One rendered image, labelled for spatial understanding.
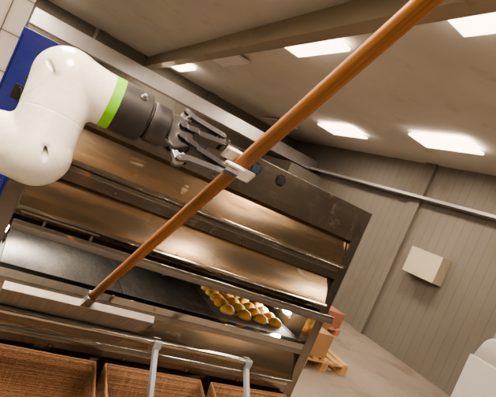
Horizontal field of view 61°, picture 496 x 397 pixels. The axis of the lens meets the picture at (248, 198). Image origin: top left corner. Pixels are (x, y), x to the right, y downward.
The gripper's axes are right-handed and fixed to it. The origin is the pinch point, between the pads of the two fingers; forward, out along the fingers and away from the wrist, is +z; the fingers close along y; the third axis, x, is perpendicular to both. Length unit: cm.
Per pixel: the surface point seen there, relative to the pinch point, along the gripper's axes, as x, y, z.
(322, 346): -384, -120, 403
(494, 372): -293, -120, 686
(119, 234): -123, -43, 13
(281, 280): -122, -48, 111
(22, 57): -85, -83, -51
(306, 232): -103, -73, 115
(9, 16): -80, -95, -61
